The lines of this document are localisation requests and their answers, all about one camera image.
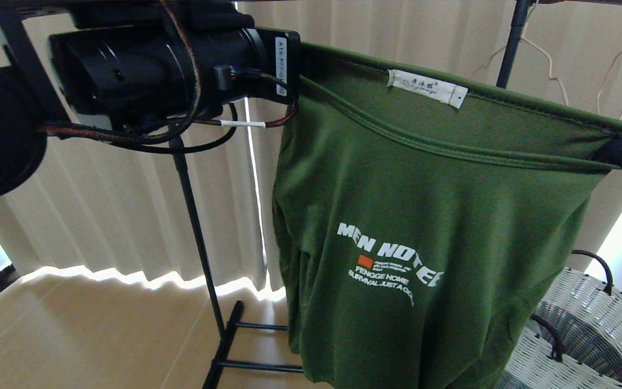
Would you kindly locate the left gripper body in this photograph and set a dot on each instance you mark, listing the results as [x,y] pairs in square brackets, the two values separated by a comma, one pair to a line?
[154,75]

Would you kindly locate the white laundry basket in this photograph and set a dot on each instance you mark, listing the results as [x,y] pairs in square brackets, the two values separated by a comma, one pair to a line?
[586,302]

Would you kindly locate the green printed shirt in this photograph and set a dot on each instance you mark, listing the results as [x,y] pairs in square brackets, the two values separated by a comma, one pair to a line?
[451,216]

